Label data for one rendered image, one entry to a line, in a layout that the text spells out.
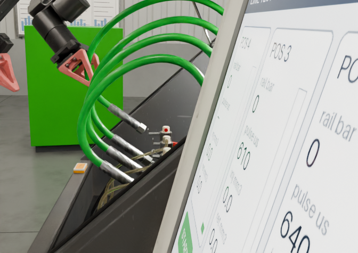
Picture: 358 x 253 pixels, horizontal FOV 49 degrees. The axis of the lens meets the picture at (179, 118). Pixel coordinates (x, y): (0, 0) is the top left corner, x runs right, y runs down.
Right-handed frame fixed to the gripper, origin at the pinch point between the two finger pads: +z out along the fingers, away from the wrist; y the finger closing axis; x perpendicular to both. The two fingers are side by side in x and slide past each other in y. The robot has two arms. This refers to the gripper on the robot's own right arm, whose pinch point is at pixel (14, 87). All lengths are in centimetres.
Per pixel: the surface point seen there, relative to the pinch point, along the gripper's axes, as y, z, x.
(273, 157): 36, 29, -48
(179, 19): 30.0, 12.0, 10.4
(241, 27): 39, 23, -31
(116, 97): -116, -28, 324
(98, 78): 14.1, 10.6, -0.8
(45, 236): -17.4, 24.6, -1.5
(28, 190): -180, -10, 205
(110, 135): 4.0, 18.8, 7.3
